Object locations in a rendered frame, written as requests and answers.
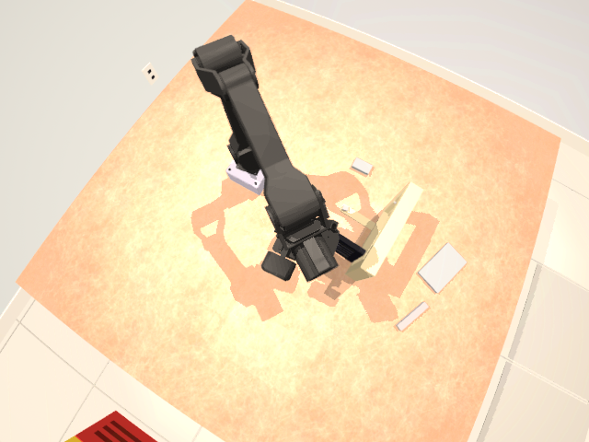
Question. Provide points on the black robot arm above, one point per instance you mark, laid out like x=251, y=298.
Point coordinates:
x=226, y=69

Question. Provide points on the pale pink flat bar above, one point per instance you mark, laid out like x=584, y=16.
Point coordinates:
x=401, y=325

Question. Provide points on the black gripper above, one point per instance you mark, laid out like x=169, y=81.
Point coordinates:
x=278, y=265

